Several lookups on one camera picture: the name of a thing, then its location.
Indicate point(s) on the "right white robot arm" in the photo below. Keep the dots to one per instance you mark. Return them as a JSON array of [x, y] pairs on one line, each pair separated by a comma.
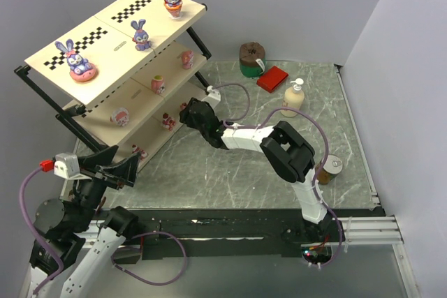
[[289, 154]]

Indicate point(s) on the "beige soap pump bottle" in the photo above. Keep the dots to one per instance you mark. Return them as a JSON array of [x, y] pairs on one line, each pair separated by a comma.
[[294, 95]]

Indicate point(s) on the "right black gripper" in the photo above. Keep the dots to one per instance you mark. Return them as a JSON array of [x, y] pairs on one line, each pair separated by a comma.
[[197, 113]]

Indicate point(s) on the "red white fish toy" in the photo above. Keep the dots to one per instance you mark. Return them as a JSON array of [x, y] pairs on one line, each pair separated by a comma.
[[142, 153]]

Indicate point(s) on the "strawberry cake toy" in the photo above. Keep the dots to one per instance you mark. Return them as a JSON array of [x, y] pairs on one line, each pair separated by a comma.
[[168, 122]]

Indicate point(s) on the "pink piglet toy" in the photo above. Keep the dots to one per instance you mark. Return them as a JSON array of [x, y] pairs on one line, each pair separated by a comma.
[[187, 59]]

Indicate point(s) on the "pink white small toy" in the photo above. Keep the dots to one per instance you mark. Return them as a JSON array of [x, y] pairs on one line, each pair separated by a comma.
[[120, 117]]

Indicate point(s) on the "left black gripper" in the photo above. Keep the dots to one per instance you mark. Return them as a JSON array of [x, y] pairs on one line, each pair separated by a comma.
[[105, 175]]

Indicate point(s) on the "brown green plush toy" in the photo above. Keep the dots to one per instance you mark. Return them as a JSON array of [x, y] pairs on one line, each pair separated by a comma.
[[252, 59]]

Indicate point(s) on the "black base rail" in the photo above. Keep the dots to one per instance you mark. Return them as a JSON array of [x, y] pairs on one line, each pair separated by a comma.
[[231, 232]]

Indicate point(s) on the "red box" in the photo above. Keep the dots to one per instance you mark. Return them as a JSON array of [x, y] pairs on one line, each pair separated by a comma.
[[271, 80]]

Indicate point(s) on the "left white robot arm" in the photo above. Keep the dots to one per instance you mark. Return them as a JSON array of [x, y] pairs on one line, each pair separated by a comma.
[[55, 271]]

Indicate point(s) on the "purple sitting bunny toy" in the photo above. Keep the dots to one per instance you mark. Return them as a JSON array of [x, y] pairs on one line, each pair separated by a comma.
[[141, 37]]

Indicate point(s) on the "beige three-tier shelf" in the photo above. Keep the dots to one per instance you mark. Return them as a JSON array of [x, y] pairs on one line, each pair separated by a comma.
[[124, 75]]

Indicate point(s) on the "tin can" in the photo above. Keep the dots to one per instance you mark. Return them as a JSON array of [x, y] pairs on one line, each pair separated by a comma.
[[331, 169]]

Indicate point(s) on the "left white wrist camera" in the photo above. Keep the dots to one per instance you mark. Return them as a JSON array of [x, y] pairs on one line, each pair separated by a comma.
[[66, 166]]

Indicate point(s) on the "pink roll cake toy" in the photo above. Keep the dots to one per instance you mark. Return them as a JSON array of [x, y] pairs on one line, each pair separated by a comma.
[[158, 84]]

